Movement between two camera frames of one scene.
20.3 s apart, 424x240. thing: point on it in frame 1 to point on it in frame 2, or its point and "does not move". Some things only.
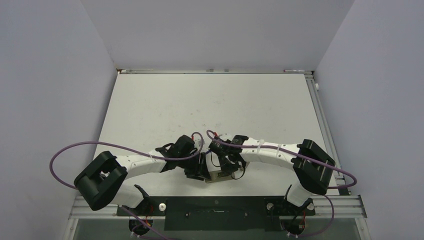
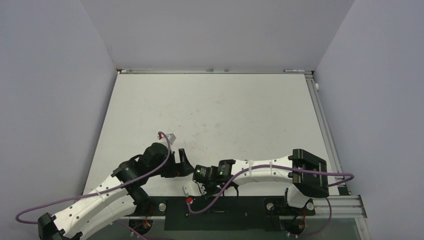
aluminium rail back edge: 215,71 does not move
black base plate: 219,213 does not move
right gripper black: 229,169 to 209,192
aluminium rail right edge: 344,204 does not move
